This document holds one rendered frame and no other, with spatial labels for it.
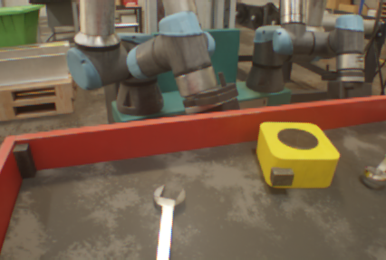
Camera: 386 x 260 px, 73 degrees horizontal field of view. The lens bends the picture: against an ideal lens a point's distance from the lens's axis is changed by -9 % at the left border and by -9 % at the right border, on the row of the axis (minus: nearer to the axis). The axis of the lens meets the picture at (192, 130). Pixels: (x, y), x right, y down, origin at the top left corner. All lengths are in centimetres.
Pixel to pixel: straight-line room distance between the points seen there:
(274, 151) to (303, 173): 4
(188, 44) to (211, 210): 33
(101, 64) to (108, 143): 43
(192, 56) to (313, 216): 34
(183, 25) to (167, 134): 25
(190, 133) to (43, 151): 17
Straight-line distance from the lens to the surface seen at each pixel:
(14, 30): 368
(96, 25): 72
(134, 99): 85
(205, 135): 34
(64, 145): 33
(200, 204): 27
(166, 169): 31
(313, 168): 30
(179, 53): 52
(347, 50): 84
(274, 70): 109
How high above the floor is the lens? 109
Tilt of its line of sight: 28 degrees down
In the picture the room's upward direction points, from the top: 1 degrees clockwise
